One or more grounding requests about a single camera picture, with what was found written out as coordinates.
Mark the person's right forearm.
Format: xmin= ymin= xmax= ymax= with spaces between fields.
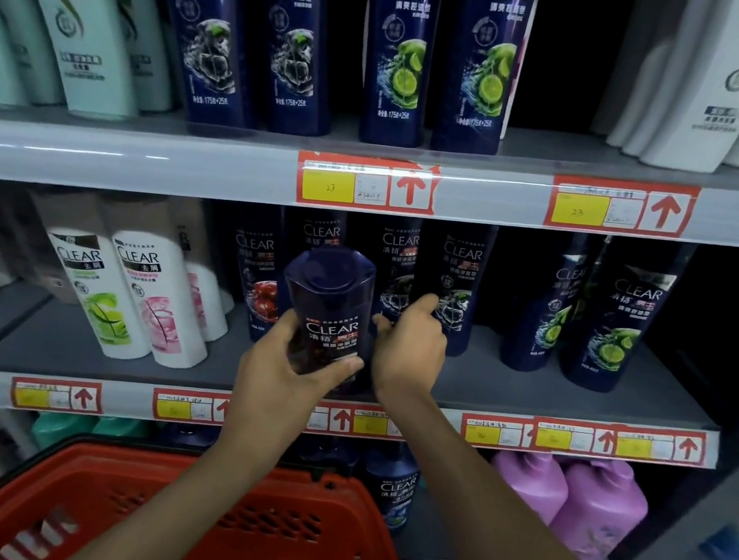
xmin=355 ymin=386 xmax=712 ymax=560

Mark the row of large navy bottles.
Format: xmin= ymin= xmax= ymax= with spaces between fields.
xmin=107 ymin=0 xmax=541 ymax=179

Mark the orange shopping basket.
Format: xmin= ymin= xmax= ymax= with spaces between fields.
xmin=0 ymin=414 xmax=437 ymax=560

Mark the white green-label shampoo bottle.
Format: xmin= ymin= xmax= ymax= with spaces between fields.
xmin=26 ymin=224 xmax=171 ymax=367

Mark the grey store shelf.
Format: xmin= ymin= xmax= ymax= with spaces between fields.
xmin=0 ymin=0 xmax=739 ymax=560

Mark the white pink-label shampoo bottle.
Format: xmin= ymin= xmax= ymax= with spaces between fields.
xmin=90 ymin=225 xmax=228 ymax=375
xmin=173 ymin=261 xmax=241 ymax=346

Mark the white bottle red label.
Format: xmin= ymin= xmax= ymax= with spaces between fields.
xmin=499 ymin=3 xmax=540 ymax=143

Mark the person's left forearm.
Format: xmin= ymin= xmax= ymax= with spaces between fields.
xmin=63 ymin=411 xmax=305 ymax=560

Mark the grey metal store shelving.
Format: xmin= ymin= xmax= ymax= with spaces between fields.
xmin=0 ymin=52 xmax=739 ymax=560

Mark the navy round bottle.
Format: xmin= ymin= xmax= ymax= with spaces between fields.
xmin=297 ymin=432 xmax=362 ymax=478
xmin=158 ymin=418 xmax=220 ymax=455
xmin=348 ymin=435 xmax=426 ymax=538

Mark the person's right hand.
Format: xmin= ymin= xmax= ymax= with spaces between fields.
xmin=357 ymin=283 xmax=459 ymax=415

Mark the navy black Clear bottle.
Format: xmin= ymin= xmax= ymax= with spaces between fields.
xmin=362 ymin=210 xmax=430 ymax=327
xmin=403 ymin=214 xmax=499 ymax=361

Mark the person's left hand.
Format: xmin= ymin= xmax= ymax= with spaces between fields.
xmin=217 ymin=300 xmax=374 ymax=478

